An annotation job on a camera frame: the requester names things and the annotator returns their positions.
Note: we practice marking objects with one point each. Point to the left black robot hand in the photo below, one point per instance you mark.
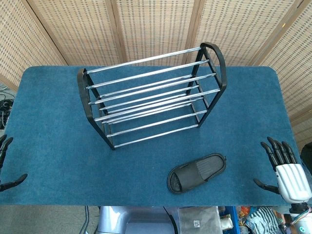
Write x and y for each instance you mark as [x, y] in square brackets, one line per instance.
[12, 183]

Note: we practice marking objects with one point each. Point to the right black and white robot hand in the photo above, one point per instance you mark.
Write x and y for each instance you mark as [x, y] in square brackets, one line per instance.
[291, 180]

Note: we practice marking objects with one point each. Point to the black slipper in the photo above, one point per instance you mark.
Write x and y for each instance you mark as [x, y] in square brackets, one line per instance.
[190, 173]

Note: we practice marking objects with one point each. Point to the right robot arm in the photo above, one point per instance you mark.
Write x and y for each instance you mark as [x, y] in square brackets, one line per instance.
[298, 209]

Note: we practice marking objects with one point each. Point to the black and chrome shoe rack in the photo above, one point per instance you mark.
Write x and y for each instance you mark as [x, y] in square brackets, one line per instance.
[83, 97]

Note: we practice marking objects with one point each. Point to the black round object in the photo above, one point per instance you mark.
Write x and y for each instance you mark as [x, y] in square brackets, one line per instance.
[307, 156]

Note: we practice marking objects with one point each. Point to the black and white striped bag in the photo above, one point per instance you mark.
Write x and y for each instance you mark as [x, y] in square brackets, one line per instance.
[262, 217]

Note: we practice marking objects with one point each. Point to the blue carpet mat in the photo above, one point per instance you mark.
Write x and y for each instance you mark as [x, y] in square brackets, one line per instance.
[61, 146]

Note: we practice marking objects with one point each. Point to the grey bag with QR label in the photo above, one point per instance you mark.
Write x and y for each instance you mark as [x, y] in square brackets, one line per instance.
[200, 215]

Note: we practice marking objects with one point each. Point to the grey-blue robot torso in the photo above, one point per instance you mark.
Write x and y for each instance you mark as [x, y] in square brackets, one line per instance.
[114, 219]

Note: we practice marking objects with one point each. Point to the bamboo folding screen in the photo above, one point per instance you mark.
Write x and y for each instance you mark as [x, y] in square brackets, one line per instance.
[156, 24]

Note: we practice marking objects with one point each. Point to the blue metal frame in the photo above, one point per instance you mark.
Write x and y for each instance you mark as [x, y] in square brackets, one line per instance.
[232, 219]

